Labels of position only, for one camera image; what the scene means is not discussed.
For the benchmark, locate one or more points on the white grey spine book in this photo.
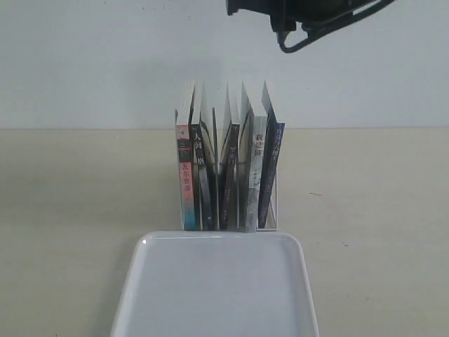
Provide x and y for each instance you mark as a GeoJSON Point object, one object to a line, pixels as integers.
{"type": "Point", "coordinates": [252, 140]}

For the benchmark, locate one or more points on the white plastic tray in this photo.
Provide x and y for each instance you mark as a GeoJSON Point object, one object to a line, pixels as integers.
{"type": "Point", "coordinates": [183, 283]}

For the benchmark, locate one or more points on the pink and teal spine book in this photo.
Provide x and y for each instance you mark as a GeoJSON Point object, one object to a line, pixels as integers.
{"type": "Point", "coordinates": [184, 154]}

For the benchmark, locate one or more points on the black spine white text book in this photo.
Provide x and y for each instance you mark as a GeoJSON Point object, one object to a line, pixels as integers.
{"type": "Point", "coordinates": [199, 147]}

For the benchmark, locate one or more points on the dark brown spine book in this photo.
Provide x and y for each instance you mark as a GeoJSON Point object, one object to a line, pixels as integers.
{"type": "Point", "coordinates": [228, 162]}

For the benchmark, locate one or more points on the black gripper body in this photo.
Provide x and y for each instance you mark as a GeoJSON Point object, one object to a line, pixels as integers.
{"type": "Point", "coordinates": [314, 16]}

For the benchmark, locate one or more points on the dark blue cover book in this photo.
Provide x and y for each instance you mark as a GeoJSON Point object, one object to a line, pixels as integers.
{"type": "Point", "coordinates": [272, 147]}

